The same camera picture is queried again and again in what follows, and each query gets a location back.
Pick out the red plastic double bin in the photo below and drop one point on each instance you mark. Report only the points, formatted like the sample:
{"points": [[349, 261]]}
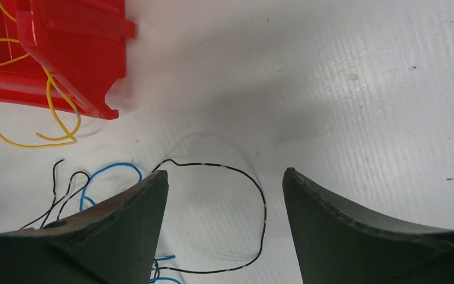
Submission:
{"points": [[81, 43]]}

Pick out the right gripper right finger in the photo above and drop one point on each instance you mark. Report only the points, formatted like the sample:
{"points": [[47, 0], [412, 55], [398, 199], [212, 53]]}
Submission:
{"points": [[340, 241]]}

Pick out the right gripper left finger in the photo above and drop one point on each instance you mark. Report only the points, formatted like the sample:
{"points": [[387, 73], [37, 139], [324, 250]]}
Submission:
{"points": [[112, 242]]}

